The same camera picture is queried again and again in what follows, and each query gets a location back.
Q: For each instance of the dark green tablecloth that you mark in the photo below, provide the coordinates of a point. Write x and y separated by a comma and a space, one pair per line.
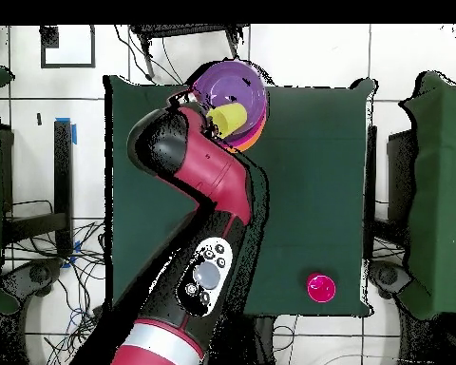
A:
319, 171

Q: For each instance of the red plastic cup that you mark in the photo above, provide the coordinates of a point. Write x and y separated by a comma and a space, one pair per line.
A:
321, 289

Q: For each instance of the yellow plastic cup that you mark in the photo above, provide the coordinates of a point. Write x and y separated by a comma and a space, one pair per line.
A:
230, 116

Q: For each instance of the black floor frame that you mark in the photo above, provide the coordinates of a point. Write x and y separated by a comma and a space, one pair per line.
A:
49, 38

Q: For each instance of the large orange plastic bowl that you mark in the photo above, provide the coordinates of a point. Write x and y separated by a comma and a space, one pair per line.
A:
250, 146

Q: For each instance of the black metal stand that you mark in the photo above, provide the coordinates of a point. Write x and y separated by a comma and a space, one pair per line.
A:
62, 171

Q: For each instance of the black stool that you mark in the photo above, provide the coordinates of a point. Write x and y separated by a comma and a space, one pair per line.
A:
186, 29

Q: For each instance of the purple plastic bowl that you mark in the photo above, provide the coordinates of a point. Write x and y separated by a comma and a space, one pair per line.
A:
250, 129
228, 83

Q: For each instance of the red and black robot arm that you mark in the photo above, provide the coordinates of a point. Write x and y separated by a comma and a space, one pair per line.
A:
212, 171

